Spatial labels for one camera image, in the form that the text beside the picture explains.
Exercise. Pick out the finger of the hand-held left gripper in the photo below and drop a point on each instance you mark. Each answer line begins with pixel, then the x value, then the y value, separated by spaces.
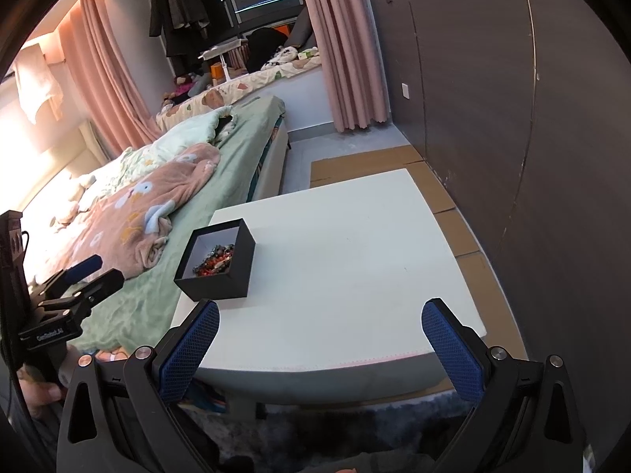
pixel 84 266
pixel 106 281

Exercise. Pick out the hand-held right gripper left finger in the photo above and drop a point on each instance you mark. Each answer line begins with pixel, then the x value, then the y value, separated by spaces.
pixel 190 350

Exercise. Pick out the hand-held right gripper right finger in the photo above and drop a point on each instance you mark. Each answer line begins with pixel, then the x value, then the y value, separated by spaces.
pixel 453 350

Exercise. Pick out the black jewelry box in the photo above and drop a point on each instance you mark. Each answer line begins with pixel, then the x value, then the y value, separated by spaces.
pixel 236 271

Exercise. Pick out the person's left hand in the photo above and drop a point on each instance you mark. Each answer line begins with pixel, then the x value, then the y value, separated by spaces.
pixel 42 396

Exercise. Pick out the white plush toy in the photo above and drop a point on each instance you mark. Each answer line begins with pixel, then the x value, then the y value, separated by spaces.
pixel 74 194

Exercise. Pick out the pink floral blanket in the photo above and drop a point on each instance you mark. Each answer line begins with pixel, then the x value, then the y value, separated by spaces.
pixel 148 197

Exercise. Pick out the light green quilt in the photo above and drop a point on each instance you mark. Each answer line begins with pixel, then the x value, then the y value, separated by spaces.
pixel 182 133

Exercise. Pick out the hanging white cloth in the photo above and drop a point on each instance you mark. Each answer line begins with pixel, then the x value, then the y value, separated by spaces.
pixel 37 83

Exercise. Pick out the pink curtain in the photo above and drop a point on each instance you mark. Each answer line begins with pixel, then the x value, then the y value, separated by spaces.
pixel 345 44
pixel 108 69

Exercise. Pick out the cardboard sheet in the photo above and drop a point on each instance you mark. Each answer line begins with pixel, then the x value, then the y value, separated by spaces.
pixel 365 165

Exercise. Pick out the white desk lamp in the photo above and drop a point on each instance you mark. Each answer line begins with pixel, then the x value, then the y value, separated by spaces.
pixel 223 54

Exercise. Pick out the dark brown wardrobe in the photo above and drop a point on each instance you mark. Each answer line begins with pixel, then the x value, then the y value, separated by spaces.
pixel 493 83

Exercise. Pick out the hanging dark coats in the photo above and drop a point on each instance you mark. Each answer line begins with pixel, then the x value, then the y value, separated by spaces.
pixel 180 10

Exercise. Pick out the black bag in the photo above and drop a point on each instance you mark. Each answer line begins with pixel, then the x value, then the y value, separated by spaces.
pixel 266 47

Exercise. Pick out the white wall outlet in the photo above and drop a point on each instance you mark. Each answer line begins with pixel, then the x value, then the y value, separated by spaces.
pixel 406 90

